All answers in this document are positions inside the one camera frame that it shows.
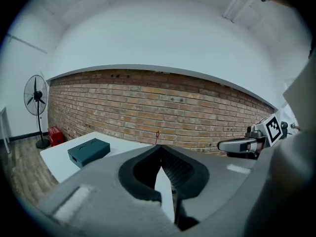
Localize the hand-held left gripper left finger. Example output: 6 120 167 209
37 144 179 237

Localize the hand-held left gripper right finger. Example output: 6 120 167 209
160 144 259 237

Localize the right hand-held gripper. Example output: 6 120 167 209
217 114 289 161

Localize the dark teal box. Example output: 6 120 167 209
67 137 111 169

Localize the person's white shirt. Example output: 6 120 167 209
243 54 316 237

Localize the red crate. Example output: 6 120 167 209
47 125 66 148

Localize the black standing fan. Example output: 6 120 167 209
23 74 51 150

